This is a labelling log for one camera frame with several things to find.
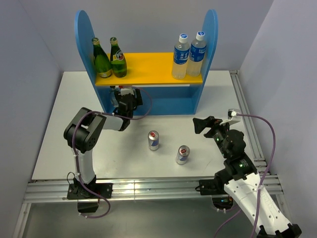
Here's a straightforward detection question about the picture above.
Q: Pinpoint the clear water bottle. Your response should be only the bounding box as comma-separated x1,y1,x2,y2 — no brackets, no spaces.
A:
186,31,207,77
172,33,190,79

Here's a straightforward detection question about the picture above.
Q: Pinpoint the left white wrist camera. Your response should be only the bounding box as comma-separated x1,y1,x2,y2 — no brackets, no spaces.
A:
119,86,135,96

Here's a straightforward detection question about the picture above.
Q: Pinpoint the aluminium front rail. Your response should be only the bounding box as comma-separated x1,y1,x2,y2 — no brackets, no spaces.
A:
13,173,284,238

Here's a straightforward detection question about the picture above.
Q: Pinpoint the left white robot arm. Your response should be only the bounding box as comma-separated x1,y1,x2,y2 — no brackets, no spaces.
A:
63,86,143,198

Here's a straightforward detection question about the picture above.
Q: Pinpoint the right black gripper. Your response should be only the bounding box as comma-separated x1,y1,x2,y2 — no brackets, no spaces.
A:
192,115,233,158

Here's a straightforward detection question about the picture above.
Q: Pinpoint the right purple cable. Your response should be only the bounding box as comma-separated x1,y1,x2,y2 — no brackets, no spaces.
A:
212,113,276,238

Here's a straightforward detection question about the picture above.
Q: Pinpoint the right clear water bottle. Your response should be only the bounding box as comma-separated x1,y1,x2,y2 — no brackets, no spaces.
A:
186,31,207,77

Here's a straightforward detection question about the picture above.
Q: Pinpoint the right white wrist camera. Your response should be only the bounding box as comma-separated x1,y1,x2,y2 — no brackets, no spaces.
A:
220,109,241,125

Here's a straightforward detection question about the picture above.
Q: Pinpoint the blue and yellow wooden shelf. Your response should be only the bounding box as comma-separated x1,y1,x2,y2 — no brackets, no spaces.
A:
74,9,218,116

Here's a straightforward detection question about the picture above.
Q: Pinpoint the purple cable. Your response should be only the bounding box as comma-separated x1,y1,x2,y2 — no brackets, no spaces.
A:
212,113,276,238
71,86,153,219

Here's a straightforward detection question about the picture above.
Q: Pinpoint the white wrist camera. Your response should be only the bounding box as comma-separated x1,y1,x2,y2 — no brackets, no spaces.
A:
220,109,241,125
119,86,135,96

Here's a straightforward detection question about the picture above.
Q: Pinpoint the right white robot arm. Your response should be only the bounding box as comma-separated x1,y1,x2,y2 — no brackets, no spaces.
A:
193,116,302,238

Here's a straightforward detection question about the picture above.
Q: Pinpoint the aluminium side rail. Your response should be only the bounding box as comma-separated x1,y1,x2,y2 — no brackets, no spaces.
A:
229,70,267,176

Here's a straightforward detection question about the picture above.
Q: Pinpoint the left clear water bottle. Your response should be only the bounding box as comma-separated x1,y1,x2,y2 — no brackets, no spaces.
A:
172,33,190,79

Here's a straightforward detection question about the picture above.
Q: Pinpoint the green Perrier bottle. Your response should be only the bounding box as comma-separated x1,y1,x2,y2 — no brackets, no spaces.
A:
109,37,127,78
92,38,112,78

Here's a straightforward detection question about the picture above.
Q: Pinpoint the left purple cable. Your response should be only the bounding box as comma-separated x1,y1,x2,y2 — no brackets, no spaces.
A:
71,86,153,219

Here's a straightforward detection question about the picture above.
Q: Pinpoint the clear glass bottle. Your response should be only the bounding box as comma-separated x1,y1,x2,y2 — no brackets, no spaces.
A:
110,86,120,108

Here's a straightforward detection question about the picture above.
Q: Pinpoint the red bull can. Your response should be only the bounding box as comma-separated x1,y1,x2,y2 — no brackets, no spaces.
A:
176,145,190,165
148,130,159,151

